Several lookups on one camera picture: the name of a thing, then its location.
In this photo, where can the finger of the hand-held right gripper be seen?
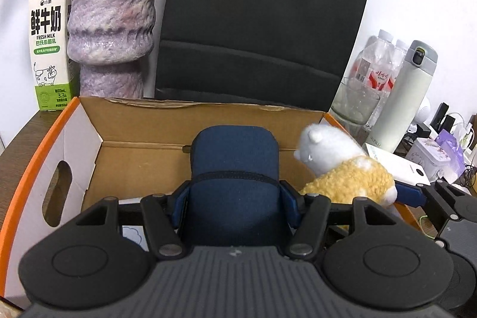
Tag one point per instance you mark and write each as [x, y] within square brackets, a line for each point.
[410, 194]
[460, 234]

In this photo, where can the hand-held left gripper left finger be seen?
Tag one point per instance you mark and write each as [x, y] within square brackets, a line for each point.
[182, 206]

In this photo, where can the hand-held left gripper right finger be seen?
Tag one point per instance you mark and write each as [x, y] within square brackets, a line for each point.
[290, 206]

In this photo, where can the navy fabric pouch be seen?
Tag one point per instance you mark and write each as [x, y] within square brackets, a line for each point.
[234, 191]

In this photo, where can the white and yellow plush toy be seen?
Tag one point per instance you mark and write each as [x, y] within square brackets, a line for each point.
[346, 180]

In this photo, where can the cardboard box with orange rim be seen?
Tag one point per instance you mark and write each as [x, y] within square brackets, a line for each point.
[141, 131]

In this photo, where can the white power bank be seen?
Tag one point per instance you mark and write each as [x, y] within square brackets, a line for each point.
[398, 165]

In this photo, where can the white floral tin box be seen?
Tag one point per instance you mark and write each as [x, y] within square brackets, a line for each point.
[425, 157]

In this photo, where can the white printed card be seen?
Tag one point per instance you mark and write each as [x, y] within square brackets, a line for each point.
[132, 234]

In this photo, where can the purple tissue box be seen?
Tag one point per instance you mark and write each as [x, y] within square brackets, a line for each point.
[452, 150]

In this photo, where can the black power adapter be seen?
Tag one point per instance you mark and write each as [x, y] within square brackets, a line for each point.
[440, 115]
[449, 124]

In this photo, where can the white round speaker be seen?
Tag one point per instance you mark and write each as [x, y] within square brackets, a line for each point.
[421, 113]

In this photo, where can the white thermos flask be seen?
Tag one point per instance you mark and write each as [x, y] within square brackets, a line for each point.
[402, 105]

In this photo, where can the clear glass cup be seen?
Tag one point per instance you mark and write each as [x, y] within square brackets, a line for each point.
[354, 102]

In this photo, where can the clear water bottle red label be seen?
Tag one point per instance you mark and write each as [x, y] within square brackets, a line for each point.
[399, 55]
[372, 68]

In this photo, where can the black paper bag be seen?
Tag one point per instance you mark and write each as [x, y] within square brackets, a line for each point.
[261, 23]

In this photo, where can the purple marbled vase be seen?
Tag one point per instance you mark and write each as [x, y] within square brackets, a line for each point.
[111, 23]

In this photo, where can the white and green milk carton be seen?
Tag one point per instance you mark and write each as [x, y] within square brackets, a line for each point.
[46, 42]

